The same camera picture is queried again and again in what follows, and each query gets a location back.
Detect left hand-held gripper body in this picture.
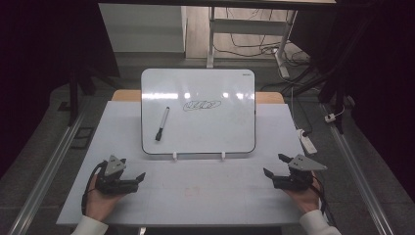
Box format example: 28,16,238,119
94,155,140,197

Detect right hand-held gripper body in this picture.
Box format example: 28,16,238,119
272,154,329,192

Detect person's right hand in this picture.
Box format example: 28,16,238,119
283,172,323,215

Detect person's left hand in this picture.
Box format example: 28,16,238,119
84,174,127,223

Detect white power strip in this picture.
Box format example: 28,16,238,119
296,128,318,156

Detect black and white marker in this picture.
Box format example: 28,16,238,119
155,106,171,142

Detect white whiteboard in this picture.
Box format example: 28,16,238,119
140,68,256,156

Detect white cabinet panel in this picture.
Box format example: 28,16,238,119
98,3,188,54

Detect black plug with cable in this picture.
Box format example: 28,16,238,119
292,94,313,138

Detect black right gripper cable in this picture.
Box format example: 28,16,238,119
312,174,338,227

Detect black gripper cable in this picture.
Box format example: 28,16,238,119
312,174,338,227
80,160,109,216

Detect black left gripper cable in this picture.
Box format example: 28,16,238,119
80,160,109,216

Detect aluminium floor rail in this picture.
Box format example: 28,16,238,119
7,107,86,235
321,103,395,235

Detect black floor cables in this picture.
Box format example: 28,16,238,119
213,7,311,67

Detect white desk frame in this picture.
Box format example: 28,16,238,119
206,6,299,79

